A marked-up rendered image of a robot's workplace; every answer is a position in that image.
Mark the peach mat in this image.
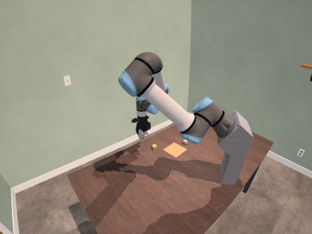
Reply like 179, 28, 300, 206
163, 143, 187, 158

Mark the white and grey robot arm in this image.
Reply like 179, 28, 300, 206
118, 52, 237, 145

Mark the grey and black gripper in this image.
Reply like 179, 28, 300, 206
136, 115, 151, 140

